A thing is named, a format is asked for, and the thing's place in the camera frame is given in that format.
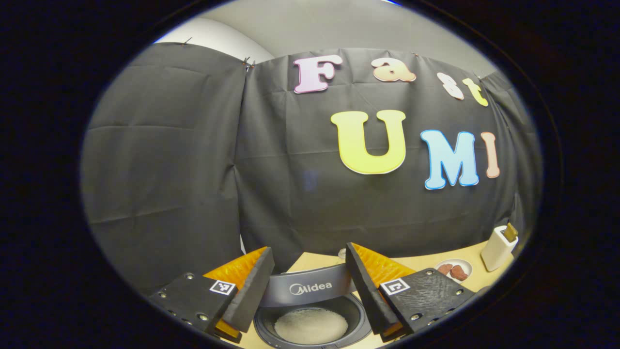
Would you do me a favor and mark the round white plate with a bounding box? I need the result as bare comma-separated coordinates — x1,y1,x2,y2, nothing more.
434,258,473,284

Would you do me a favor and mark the dark grey rice cooker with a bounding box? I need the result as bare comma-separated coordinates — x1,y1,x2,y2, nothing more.
253,263,373,349

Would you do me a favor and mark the heap of white rice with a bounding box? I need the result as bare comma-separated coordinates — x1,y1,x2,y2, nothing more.
274,309,349,345

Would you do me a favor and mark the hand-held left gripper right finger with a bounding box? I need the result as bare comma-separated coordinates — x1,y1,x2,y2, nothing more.
345,242,478,343

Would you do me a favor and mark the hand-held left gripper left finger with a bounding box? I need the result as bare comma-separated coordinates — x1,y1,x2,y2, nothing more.
148,246,276,344

